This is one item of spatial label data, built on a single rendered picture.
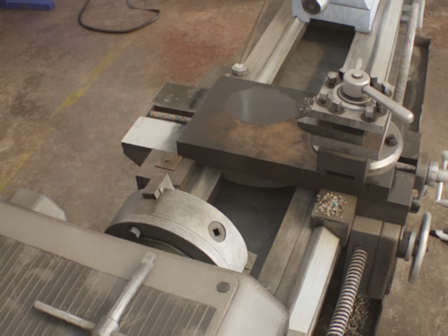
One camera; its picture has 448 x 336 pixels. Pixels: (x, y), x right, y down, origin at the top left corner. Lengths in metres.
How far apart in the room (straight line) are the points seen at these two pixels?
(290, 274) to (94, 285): 0.70
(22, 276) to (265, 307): 0.31
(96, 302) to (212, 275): 0.15
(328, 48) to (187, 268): 1.70
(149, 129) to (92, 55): 2.21
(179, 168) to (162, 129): 0.18
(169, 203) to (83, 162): 2.03
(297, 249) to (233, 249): 0.42
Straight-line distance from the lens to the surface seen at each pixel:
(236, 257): 1.01
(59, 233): 0.80
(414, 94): 2.70
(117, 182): 2.84
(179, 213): 0.97
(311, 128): 1.33
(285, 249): 1.40
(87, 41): 4.04
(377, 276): 1.62
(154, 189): 0.99
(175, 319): 0.68
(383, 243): 1.52
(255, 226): 1.60
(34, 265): 0.78
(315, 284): 1.33
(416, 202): 1.76
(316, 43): 2.35
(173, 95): 1.80
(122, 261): 0.75
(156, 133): 1.66
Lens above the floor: 1.91
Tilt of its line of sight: 43 degrees down
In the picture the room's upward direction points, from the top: 4 degrees counter-clockwise
